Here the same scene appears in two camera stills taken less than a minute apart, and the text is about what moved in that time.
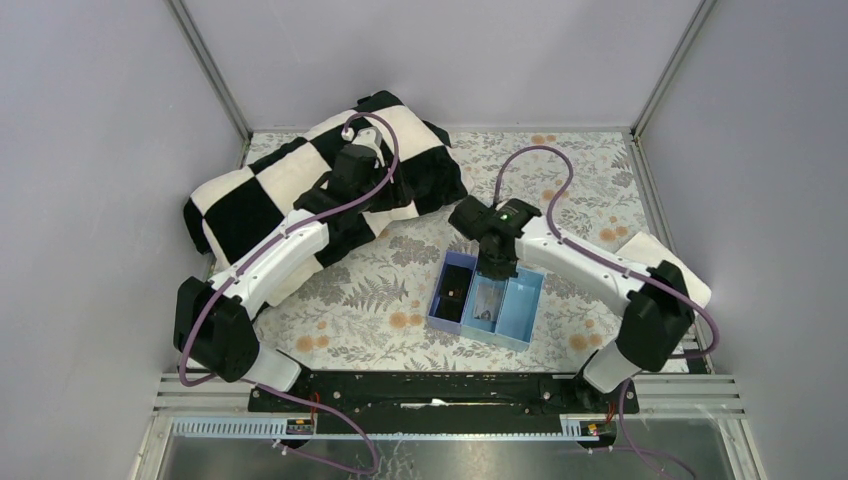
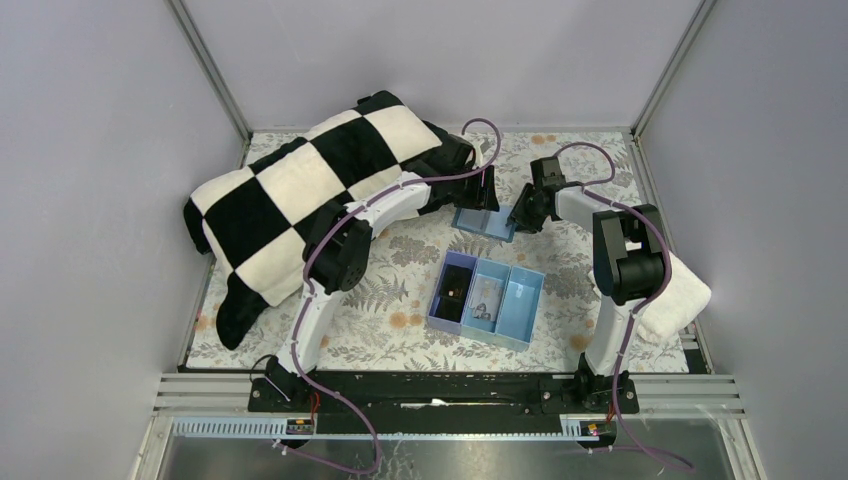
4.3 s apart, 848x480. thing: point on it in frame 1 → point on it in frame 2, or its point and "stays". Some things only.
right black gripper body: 497,263 → 530,205
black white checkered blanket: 377,163 stays
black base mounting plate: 442,403 stays
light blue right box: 518,310 stays
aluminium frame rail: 660,395 stays
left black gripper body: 389,187 → 477,188
